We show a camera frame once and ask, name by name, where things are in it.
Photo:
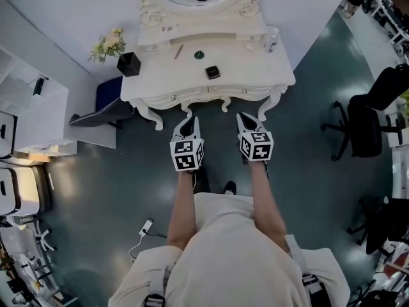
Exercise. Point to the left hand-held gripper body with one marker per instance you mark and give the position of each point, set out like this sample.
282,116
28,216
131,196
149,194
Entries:
185,155

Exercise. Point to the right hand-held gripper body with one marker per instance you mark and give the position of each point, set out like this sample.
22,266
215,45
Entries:
257,147

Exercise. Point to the black square compact case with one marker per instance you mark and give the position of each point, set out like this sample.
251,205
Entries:
213,72

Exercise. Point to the pink pencil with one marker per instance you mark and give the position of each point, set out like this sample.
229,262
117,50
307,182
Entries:
178,51

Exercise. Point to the person's right forearm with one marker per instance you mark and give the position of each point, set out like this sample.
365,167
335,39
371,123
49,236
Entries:
266,203

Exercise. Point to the person's left forearm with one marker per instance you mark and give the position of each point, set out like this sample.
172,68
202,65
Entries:
182,209

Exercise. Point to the white dressing table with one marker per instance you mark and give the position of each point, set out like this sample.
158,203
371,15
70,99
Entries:
236,66

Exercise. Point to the person's left black shoe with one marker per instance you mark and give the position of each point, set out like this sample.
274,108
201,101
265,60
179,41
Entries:
202,179

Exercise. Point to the person's black shoe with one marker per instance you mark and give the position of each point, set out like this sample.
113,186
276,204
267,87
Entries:
230,187
202,179

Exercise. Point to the person's right black shoe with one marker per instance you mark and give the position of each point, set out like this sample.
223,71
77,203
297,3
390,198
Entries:
230,187

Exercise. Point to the navy blue stool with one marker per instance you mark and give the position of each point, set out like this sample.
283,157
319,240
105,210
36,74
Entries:
108,94

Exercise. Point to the black square vase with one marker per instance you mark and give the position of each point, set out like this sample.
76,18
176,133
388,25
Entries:
128,64

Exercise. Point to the white power strip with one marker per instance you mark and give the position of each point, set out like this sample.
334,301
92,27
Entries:
145,227

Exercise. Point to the clear plastic bottle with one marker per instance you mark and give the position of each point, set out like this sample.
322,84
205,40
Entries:
272,40

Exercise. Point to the white paper label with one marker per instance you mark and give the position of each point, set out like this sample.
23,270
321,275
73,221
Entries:
169,28

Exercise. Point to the black office chair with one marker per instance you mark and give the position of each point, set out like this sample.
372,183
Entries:
367,123
380,229

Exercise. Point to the yellow pink artificial flowers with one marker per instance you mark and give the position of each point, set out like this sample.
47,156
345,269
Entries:
108,45

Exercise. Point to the person's cream dress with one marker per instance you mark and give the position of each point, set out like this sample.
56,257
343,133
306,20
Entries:
230,261

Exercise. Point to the white side table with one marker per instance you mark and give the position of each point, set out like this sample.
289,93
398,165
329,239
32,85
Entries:
48,120

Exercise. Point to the white shelf unit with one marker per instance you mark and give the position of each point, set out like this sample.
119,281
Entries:
19,75

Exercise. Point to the white robot head black face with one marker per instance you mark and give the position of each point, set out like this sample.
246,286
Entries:
6,133
19,190

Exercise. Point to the cluttered white workbench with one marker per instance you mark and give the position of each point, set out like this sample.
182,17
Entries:
22,267

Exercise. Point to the oval mirror ornate white frame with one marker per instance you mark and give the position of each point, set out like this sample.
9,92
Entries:
198,8

